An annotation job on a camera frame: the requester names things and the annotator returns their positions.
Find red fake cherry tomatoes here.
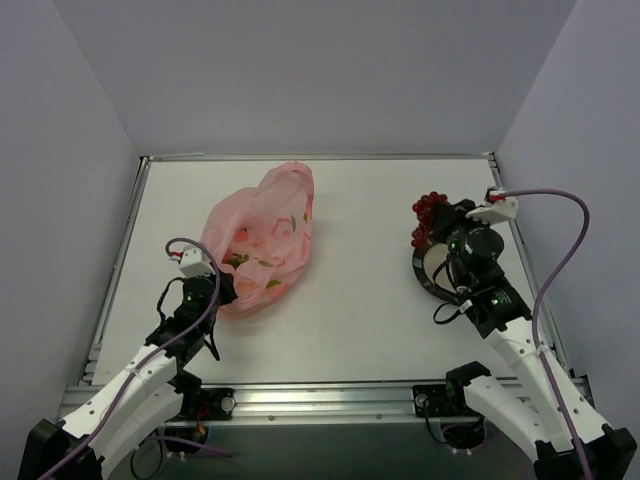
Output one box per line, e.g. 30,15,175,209
223,252,249,269

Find dark red fake grapes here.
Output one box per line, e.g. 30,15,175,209
411,191,449,248

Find pink plastic bag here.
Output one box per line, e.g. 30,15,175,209
200,161,315,319

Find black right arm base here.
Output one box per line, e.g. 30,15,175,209
412,383,487,451

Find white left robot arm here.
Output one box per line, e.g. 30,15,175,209
18,273,236,479

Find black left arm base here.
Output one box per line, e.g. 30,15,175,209
165,388,236,444

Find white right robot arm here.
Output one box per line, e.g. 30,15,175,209
430,196,637,479

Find black rimmed round plate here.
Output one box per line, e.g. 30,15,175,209
411,243,460,305

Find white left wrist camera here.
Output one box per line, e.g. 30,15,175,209
169,247,214,278

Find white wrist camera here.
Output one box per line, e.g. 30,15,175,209
169,247,214,278
465,187,519,225

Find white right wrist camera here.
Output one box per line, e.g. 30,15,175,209
465,187,519,225

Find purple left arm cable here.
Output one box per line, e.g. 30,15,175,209
34,238,235,480

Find aluminium front rail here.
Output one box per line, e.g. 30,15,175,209
52,375,597,426

